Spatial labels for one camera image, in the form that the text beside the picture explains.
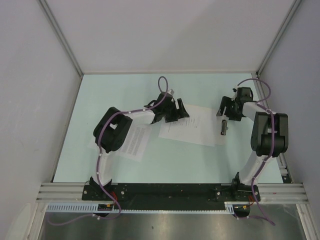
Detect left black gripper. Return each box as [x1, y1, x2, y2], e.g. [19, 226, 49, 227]
[161, 98, 188, 123]

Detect right aluminium side rail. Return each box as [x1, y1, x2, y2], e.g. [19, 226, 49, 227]
[251, 72, 293, 184]

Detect white dense text sheet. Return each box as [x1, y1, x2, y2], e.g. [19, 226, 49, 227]
[100, 124, 152, 163]

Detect white folder with clip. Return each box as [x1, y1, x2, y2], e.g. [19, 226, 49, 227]
[186, 105, 226, 147]

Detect left aluminium corner post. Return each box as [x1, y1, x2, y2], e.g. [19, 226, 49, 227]
[37, 0, 84, 79]

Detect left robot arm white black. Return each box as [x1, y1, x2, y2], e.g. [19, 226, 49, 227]
[92, 92, 190, 200]

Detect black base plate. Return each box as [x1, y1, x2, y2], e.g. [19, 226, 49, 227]
[81, 181, 261, 202]

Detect aluminium front rail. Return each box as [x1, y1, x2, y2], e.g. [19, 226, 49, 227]
[36, 182, 309, 204]

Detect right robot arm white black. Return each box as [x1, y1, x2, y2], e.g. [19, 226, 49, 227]
[216, 87, 289, 201]

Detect white signature form sheet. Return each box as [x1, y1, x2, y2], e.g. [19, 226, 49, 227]
[158, 105, 225, 147]

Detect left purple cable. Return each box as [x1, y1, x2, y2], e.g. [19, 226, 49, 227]
[47, 75, 176, 226]

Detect aluminium corner post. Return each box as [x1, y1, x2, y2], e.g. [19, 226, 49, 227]
[37, 0, 84, 79]
[255, 0, 304, 77]

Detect metal folder clip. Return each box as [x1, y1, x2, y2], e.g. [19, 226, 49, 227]
[220, 119, 228, 136]

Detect white slotted cable duct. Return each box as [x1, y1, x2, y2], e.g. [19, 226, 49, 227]
[46, 202, 234, 215]

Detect right aluminium corner post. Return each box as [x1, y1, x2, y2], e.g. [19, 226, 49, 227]
[255, 0, 304, 77]

